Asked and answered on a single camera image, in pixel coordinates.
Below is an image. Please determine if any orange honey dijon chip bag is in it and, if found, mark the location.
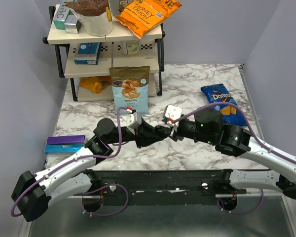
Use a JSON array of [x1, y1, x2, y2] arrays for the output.
[[115, 0, 182, 39]]

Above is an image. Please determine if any white cup on shelf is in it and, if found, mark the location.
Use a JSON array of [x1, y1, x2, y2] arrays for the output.
[[121, 40, 140, 56]]

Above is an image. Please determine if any blue doritos bag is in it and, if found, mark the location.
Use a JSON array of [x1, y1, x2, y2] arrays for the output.
[[200, 83, 246, 126]]

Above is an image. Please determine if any blue box on shelf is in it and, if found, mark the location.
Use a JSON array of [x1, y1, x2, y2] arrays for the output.
[[74, 42, 102, 65]]

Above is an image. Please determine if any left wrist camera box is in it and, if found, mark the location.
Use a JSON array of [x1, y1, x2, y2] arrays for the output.
[[126, 112, 142, 131]]

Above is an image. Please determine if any teal RO box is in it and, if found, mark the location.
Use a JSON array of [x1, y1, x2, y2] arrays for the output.
[[53, 0, 74, 30]]

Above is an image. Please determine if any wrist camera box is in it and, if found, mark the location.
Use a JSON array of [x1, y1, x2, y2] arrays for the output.
[[163, 104, 183, 123], [126, 112, 142, 131]]

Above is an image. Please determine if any cassava chips bag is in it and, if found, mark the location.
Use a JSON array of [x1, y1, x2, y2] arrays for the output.
[[109, 66, 150, 115]]

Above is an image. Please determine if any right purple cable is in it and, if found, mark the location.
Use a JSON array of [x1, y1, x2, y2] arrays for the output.
[[172, 102, 296, 170]]

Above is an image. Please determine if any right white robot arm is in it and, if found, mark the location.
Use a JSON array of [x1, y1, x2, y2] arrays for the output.
[[163, 105, 296, 200]]

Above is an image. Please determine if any white and brown paper bag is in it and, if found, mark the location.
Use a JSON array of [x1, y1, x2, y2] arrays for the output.
[[66, 0, 113, 37]]

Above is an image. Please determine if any black marbled charging case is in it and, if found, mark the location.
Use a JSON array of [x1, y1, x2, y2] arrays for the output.
[[154, 125, 169, 137]]

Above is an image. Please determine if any black and cream shelf rack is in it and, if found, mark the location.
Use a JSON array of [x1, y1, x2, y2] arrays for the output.
[[42, 4, 165, 102]]

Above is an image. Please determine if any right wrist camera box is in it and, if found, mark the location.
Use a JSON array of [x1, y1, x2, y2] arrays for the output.
[[163, 104, 183, 123]]

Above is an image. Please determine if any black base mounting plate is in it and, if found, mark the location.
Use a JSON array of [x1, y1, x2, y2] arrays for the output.
[[40, 160, 264, 207]]

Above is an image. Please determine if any white carton top shelf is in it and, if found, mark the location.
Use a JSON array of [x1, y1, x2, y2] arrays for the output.
[[109, 0, 133, 16]]

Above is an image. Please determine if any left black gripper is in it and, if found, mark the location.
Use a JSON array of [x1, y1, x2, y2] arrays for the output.
[[107, 117, 164, 149]]

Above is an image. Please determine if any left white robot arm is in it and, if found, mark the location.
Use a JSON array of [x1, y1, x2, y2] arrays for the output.
[[10, 115, 171, 222]]

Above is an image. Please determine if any silver small box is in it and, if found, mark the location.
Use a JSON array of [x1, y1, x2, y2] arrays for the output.
[[64, 14, 81, 34]]

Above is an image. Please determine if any shiny blue box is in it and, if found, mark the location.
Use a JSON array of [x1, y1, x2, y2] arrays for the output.
[[44, 144, 84, 154]]

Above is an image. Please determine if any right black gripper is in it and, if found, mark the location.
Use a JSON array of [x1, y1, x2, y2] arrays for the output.
[[158, 118, 215, 144]]

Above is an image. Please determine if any purple box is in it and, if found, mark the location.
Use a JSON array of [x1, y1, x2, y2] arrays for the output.
[[46, 135, 86, 145]]

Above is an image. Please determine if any orange snack bag bottom shelf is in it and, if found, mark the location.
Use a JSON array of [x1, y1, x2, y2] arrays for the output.
[[79, 76, 111, 93]]

